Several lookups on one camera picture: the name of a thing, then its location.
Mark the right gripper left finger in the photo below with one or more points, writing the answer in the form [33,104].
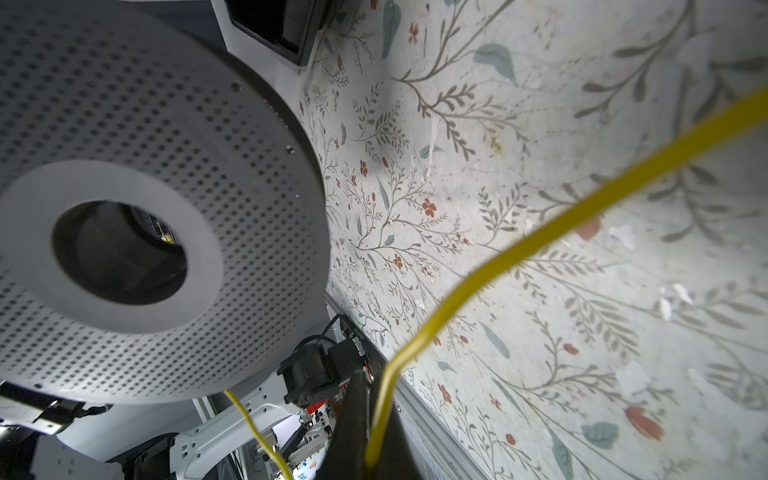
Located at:
[344,458]

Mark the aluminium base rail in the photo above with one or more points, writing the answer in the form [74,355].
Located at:
[437,452]

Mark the floral table mat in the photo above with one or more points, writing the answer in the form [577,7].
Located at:
[550,217]

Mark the grey perforated cable spool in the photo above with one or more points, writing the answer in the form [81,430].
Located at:
[163,234]

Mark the black plastic bin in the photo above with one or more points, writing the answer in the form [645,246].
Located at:
[287,27]

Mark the white plastic bin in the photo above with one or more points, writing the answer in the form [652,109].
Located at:
[285,77]

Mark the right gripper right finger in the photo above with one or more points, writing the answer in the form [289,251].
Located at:
[397,461]

